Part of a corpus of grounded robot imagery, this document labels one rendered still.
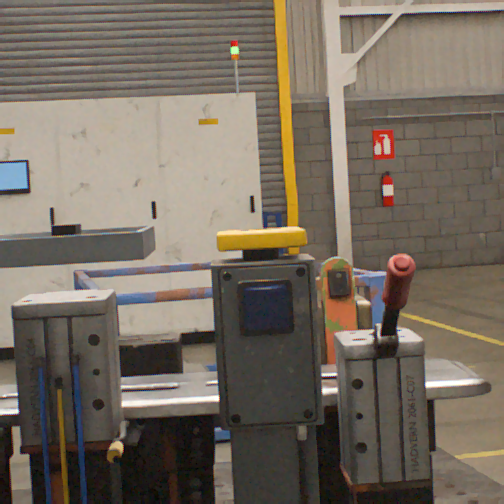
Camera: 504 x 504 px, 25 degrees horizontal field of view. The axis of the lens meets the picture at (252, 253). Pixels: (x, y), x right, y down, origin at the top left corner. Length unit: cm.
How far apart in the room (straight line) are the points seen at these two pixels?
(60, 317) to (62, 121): 816
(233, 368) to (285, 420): 5
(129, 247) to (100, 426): 25
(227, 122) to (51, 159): 143
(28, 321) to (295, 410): 26
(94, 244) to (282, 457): 19
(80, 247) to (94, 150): 835
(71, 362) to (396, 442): 27
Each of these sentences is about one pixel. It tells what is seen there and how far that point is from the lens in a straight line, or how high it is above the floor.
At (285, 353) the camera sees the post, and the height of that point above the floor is 108.
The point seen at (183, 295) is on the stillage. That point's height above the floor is 93.
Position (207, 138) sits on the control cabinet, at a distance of 917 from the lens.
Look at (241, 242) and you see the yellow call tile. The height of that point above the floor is 115.
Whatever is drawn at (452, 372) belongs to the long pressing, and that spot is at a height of 100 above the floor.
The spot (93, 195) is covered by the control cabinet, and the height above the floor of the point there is 124.
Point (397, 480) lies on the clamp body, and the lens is 95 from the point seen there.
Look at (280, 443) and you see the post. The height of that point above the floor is 102.
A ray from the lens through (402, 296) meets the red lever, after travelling 84.
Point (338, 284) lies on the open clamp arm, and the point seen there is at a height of 108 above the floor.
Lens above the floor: 119
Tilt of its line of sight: 3 degrees down
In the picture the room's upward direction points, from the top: 3 degrees counter-clockwise
